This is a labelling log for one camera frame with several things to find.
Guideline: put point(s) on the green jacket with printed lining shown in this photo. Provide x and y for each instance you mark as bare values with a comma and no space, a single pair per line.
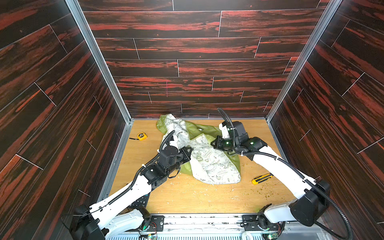
208,165

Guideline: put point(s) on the yellow tape measure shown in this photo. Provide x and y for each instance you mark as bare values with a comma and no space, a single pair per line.
140,137

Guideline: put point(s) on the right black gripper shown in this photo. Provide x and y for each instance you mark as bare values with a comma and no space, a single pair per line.
218,143

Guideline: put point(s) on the black calculator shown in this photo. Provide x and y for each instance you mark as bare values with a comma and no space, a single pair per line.
141,202

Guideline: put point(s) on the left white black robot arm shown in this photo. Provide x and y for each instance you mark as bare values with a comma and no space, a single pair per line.
105,219

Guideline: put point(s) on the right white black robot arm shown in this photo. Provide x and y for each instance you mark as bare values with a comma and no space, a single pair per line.
306,207

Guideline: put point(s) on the yellow utility knife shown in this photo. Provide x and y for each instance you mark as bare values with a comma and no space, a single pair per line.
262,178

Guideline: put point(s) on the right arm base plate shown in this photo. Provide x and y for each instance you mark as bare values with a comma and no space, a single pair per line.
255,222

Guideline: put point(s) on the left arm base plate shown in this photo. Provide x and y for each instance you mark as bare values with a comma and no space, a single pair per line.
154,224

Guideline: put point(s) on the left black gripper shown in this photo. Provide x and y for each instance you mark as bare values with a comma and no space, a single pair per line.
184,153

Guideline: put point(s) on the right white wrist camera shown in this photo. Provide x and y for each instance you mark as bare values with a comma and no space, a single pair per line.
224,130

